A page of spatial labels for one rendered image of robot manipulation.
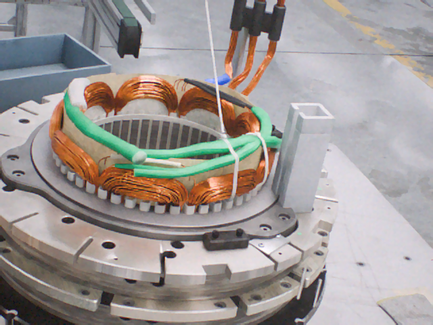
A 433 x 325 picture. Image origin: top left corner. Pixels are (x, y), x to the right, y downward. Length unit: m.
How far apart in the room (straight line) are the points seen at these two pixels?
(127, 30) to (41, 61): 1.00
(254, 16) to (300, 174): 0.17
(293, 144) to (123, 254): 0.17
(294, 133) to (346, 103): 3.20
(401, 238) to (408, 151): 2.22
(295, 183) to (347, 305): 0.50
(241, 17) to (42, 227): 0.29
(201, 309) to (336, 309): 0.54
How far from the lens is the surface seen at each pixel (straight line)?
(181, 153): 0.67
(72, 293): 0.66
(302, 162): 0.71
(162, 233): 0.67
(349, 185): 1.49
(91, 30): 2.49
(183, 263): 0.65
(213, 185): 0.68
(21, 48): 1.10
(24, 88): 0.99
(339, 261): 1.28
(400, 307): 1.21
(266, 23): 0.82
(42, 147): 0.76
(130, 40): 2.10
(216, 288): 0.67
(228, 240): 0.66
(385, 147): 3.57
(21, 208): 0.69
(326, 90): 3.99
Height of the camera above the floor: 1.46
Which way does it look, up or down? 27 degrees down
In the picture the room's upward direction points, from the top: 10 degrees clockwise
